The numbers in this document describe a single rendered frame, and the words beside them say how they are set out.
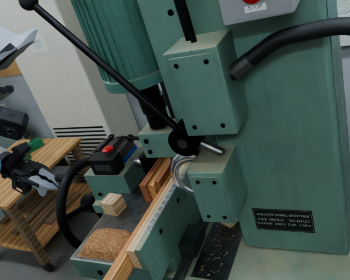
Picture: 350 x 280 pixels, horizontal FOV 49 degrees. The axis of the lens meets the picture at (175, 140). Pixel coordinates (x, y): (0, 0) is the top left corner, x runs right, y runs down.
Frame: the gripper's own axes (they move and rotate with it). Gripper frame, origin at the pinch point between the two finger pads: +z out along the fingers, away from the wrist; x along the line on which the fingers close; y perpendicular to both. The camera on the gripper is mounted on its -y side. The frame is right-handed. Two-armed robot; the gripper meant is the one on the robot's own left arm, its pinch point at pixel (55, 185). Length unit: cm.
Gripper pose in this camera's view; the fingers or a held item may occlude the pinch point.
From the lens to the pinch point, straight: 122.1
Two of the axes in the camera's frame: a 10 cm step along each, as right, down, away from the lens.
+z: 8.8, 4.1, -2.3
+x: -4.2, 4.8, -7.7
